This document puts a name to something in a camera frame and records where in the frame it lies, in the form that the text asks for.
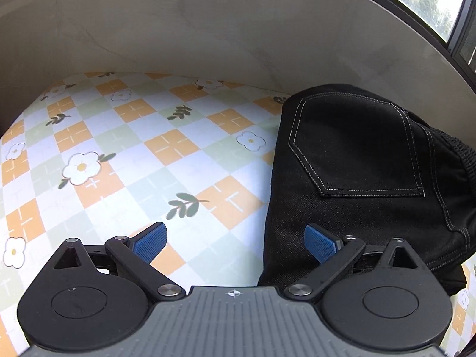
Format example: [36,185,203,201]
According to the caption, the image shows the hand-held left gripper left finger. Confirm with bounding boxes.
[41,222,187,303]

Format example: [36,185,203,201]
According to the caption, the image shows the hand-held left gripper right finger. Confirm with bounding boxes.
[283,224,433,303]

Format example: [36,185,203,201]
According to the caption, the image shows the black pants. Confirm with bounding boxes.
[258,84,476,298]

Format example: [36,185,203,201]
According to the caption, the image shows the floral checked tablecloth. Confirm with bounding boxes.
[0,71,476,357]

